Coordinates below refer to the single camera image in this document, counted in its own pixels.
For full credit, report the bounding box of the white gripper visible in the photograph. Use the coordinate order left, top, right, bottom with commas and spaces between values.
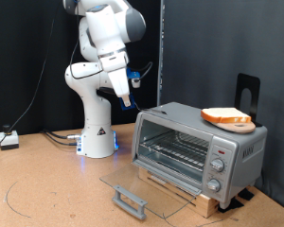
107, 66, 133, 108

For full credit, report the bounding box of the toy bread slice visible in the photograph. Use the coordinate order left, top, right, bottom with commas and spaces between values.
200, 107, 253, 124

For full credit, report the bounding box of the glass oven door with handle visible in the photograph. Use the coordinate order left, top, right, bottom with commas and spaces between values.
98, 159, 203, 220

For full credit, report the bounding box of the silver oven knob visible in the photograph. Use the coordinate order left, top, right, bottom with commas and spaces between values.
210, 157, 226, 173
205, 178, 222, 193

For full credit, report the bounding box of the silver toaster oven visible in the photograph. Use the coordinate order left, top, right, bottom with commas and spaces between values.
131, 101, 269, 209

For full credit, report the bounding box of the black metal bookend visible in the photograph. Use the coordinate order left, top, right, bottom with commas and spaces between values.
234, 73, 263, 128

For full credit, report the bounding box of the small round wooden board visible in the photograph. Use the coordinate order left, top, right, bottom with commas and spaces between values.
211, 121, 257, 134

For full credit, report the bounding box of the grey backdrop curtain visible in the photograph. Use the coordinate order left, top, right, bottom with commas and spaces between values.
162, 0, 284, 214

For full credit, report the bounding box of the black backdrop curtain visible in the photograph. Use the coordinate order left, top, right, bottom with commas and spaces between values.
0, 0, 162, 137

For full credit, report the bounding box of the white emergency stop box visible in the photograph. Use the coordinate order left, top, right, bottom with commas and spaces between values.
0, 124, 20, 150

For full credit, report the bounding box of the wooden slatted block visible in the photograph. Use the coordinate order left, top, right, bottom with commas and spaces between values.
138, 166, 221, 218

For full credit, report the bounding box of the black foam pad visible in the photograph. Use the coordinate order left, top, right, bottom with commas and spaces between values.
217, 198, 245, 214
238, 187, 256, 201

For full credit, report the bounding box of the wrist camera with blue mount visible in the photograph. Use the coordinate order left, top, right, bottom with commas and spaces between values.
126, 70, 142, 89

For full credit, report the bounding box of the black base cable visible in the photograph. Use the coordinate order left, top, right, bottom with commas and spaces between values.
42, 129, 82, 141
43, 131, 79, 147

